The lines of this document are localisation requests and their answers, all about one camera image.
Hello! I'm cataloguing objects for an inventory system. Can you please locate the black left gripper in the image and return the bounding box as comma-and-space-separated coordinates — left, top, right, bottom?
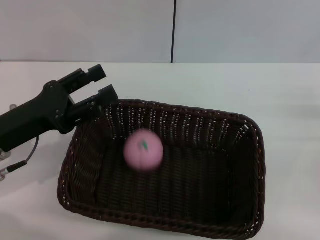
0, 64, 120, 153

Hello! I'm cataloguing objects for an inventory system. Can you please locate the black wall panel joint strip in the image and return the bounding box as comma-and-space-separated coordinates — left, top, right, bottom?
170, 0, 178, 64

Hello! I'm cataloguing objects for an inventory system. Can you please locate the pink peach toy ball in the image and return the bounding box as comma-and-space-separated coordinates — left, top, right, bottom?
123, 128, 165, 172

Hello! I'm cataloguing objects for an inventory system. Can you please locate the silver plug on left gripper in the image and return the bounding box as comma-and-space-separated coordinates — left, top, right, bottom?
0, 147, 13, 161

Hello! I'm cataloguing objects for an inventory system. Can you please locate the dark brown woven wicker basket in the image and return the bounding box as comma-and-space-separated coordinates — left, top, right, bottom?
57, 99, 266, 240

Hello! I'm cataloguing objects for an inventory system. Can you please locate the grey left gripper cable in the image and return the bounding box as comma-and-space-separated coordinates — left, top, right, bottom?
0, 136, 40, 181

